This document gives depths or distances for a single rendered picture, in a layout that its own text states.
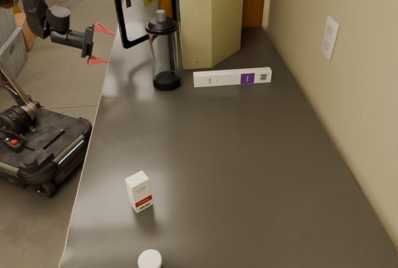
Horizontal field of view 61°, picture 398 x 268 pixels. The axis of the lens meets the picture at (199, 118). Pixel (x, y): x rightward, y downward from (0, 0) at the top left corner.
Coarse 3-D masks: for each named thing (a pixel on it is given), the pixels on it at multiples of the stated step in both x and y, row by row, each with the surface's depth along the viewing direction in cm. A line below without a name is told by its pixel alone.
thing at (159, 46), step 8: (176, 24) 109; (152, 40) 109; (160, 40) 108; (168, 40) 108; (176, 40) 112; (152, 48) 111; (160, 48) 109; (168, 48) 110; (176, 48) 113; (152, 56) 113; (160, 56) 111; (168, 56) 111; (176, 56) 114; (152, 64) 116; (160, 64) 113; (168, 64) 113; (176, 64) 116; (160, 72) 115; (168, 72) 115; (176, 72) 117; (160, 80) 117; (168, 80) 117; (176, 80) 119
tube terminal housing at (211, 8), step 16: (192, 0) 115; (208, 0) 115; (224, 0) 121; (240, 0) 129; (192, 16) 118; (208, 16) 119; (224, 16) 125; (240, 16) 134; (192, 32) 122; (208, 32) 122; (224, 32) 129; (240, 32) 138; (192, 48) 126; (208, 48) 126; (224, 48) 133; (192, 64) 130; (208, 64) 130
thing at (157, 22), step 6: (156, 12) 106; (162, 12) 106; (156, 18) 109; (162, 18) 107; (168, 18) 109; (150, 24) 107; (156, 24) 106; (162, 24) 105; (168, 24) 106; (174, 24) 108
